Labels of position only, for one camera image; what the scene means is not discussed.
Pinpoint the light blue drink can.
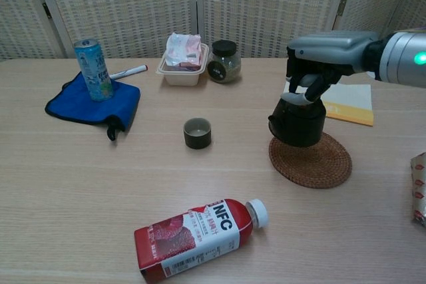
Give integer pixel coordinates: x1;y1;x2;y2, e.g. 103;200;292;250
73;38;114;102

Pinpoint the pink white snack packet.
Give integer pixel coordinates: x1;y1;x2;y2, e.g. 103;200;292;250
165;32;203;71

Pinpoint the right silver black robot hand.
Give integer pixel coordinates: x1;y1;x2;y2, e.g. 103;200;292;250
281;31;380;106

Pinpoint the blue microfibre cloth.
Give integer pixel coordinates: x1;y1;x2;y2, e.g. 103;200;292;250
45;71;142;142

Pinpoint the glass jar black lid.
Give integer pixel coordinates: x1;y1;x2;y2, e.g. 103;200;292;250
206;39;242;84

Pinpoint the woven folding screen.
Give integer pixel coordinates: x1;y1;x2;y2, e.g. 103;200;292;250
0;0;426;62

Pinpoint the white marker pen red cap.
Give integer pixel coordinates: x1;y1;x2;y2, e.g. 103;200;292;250
108;63;149;81

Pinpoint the small dark tea cup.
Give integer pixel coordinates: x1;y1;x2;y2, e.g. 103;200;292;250
183;117;213;150

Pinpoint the beige plastic food tray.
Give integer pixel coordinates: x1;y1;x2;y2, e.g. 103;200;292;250
156;43;210;87

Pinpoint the red NFC juice bottle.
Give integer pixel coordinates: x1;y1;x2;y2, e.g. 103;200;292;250
134;198;270;284

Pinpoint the gold red-patterned snack bag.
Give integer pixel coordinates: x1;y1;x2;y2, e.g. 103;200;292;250
409;152;426;230

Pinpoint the round woven rattan coaster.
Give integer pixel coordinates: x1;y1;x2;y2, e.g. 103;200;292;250
268;130;353;190

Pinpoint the black teapot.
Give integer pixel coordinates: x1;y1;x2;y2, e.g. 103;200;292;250
268;92;326;148

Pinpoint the white yellow Lexicon book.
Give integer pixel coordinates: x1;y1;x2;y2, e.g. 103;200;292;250
282;80;375;127

